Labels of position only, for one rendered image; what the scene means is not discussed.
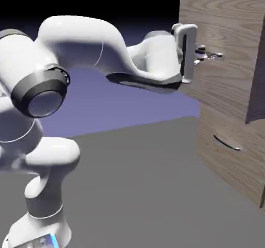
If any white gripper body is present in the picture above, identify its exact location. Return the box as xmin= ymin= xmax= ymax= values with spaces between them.
xmin=171 ymin=23 xmax=198 ymax=84

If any curved metal handle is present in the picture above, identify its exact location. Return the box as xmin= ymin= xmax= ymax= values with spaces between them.
xmin=213 ymin=134 xmax=243 ymax=152
xmin=206 ymin=51 xmax=226 ymax=61

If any tall wood drawer front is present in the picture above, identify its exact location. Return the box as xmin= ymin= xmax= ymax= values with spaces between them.
xmin=178 ymin=0 xmax=265 ymax=125

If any light wood cabinet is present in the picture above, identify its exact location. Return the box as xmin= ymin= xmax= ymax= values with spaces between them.
xmin=178 ymin=0 xmax=265 ymax=213

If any short wood drawer front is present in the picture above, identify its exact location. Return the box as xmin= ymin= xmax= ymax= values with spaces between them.
xmin=195 ymin=100 xmax=265 ymax=209

